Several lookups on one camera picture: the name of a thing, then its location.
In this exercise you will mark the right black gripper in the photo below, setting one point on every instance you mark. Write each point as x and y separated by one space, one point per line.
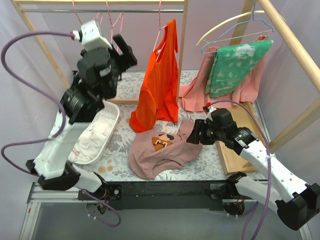
200 131

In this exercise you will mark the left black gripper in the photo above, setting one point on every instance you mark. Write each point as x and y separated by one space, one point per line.
116 55

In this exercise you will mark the dusty pink graphic t-shirt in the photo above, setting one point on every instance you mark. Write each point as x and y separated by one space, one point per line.
153 152

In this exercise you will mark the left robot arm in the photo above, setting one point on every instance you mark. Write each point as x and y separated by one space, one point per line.
55 171

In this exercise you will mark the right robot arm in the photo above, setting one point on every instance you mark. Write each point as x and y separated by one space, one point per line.
294 200

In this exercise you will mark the pink hanger holding orange shirt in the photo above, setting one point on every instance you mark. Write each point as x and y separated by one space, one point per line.
160 27

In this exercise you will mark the orange t-shirt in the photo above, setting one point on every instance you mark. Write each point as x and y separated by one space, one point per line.
158 93

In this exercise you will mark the salmon pink pleated garment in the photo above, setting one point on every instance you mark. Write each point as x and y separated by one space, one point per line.
192 97

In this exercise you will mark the right wooden clothes rack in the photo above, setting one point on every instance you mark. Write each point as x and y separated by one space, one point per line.
289 92

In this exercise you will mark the wooden clothes rack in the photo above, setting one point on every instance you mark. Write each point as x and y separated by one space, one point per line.
103 6
289 92

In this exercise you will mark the left wooden clothes rack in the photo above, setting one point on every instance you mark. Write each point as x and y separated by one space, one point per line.
103 6

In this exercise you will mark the green tie-dye garment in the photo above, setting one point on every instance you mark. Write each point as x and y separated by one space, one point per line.
237 70

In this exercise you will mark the floral table cloth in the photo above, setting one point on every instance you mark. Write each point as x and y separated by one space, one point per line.
113 164

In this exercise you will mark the white garment in basket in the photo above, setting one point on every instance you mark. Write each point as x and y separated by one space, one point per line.
90 142

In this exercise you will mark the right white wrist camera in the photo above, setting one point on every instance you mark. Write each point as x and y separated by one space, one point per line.
208 110

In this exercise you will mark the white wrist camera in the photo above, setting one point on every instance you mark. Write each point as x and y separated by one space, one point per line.
90 36
208 110

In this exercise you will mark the middle pink wire hanger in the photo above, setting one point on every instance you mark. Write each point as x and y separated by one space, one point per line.
119 19

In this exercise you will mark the pink wire hanger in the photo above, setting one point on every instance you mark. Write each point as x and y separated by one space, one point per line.
98 17
119 19

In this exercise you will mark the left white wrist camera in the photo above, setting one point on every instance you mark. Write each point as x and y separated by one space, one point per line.
90 36

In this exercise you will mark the left pink wire hanger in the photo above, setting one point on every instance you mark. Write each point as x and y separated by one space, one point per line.
98 17

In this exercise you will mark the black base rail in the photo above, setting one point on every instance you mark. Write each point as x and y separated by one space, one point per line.
158 195

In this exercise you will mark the blue wire hanger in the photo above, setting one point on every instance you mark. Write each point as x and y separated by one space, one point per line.
248 6

